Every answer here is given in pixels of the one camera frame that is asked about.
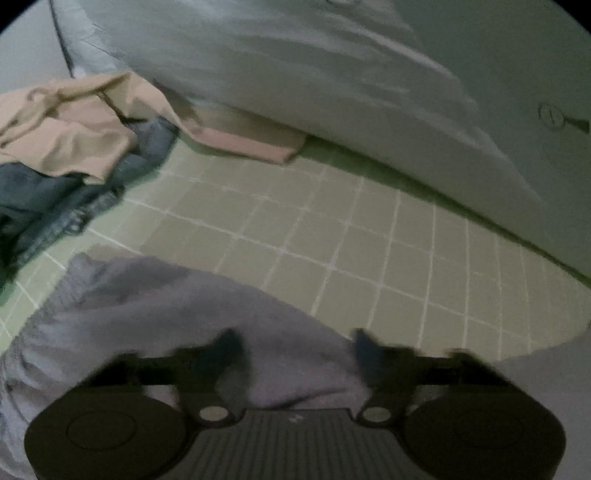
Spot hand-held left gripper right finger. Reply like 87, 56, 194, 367
351, 329, 513, 428

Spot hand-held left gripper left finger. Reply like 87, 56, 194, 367
88, 329, 250, 428

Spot grey garment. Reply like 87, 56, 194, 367
0, 251, 591, 480

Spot blue jeans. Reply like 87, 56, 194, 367
0, 115, 181, 282

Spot beige garment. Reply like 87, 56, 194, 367
0, 71, 308, 185

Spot pale blue carrot print duvet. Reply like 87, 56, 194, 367
48, 0, 591, 278

